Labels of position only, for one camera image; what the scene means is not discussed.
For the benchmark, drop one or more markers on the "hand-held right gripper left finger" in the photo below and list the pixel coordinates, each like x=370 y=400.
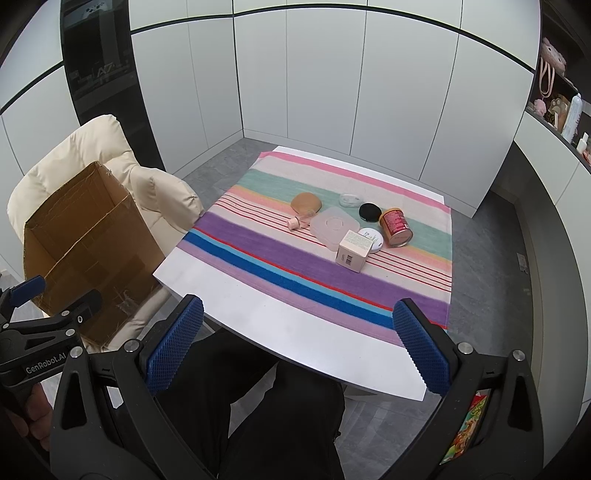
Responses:
x=178 y=339

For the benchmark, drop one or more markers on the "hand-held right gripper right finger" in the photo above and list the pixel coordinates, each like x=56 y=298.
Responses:
x=422 y=350

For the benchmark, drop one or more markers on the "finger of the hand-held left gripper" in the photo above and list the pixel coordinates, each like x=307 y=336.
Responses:
x=27 y=288
x=81 y=305

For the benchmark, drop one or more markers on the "brown cardboard box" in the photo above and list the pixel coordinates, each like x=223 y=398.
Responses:
x=101 y=258

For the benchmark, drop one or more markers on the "small white carton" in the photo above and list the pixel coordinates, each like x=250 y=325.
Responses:
x=353 y=254

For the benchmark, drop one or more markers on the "white round compact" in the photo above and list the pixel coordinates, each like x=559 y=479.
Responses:
x=375 y=240

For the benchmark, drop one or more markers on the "black round compact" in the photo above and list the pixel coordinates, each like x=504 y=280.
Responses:
x=369 y=211

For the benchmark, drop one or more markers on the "translucent square plastic lid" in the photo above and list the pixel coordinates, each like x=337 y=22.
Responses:
x=334 y=226

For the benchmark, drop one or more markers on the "small pink bottle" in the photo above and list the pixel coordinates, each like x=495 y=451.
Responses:
x=295 y=223

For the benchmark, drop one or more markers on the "small clear round lid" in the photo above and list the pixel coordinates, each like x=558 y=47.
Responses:
x=349 y=200

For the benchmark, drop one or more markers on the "person's left hand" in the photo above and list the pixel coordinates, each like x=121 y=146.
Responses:
x=34 y=415

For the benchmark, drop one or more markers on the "white table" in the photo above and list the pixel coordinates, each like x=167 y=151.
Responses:
x=258 y=318

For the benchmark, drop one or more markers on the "colourful snack packet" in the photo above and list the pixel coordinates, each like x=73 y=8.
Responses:
x=466 y=424

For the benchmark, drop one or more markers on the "striped colourful cloth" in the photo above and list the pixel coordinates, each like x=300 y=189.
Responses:
x=277 y=249

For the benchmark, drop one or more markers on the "cream padded chair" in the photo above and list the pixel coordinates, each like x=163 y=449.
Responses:
x=83 y=147

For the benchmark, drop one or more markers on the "black glass panel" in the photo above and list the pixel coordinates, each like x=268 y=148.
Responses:
x=101 y=69

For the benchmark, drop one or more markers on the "small white bottle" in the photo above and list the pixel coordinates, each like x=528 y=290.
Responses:
x=582 y=144

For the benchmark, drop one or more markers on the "small pink plush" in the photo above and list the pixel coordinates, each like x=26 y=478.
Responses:
x=539 y=107

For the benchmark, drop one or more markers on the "brown patterned bag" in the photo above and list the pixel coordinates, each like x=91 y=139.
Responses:
x=556 y=110

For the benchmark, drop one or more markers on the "tall white bottle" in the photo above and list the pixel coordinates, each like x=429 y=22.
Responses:
x=572 y=117

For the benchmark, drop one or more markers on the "pink plush bag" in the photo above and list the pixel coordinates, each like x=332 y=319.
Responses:
x=551 y=55

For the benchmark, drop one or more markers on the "wall outlet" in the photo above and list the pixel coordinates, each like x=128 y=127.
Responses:
x=521 y=263

